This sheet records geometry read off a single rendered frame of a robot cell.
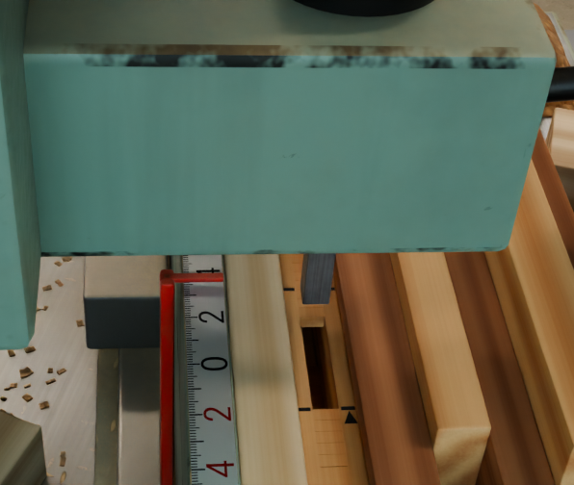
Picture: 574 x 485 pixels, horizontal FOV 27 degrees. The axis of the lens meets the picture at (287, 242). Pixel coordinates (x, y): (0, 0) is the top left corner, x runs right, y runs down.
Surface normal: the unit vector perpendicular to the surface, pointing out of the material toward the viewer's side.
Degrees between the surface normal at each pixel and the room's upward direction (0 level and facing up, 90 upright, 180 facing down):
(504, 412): 0
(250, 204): 90
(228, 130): 90
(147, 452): 0
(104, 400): 0
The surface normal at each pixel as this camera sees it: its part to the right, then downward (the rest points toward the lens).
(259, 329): 0.07, -0.74
